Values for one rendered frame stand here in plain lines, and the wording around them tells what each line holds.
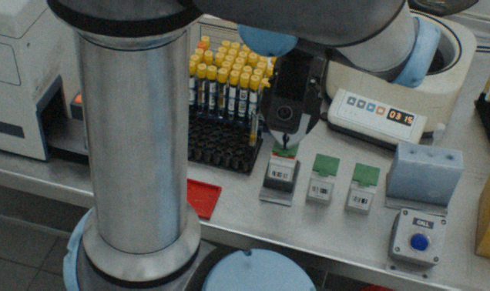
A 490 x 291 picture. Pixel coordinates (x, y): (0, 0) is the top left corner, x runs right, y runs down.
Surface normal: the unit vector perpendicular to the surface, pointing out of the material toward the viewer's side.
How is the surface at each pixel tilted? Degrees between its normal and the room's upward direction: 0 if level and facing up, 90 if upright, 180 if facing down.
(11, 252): 0
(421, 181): 90
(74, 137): 0
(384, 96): 90
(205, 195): 0
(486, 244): 90
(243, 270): 9
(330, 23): 112
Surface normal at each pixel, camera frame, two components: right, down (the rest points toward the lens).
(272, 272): 0.15, -0.59
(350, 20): 0.37, 0.82
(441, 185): -0.16, 0.70
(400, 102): -0.41, 0.63
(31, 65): 0.96, 0.23
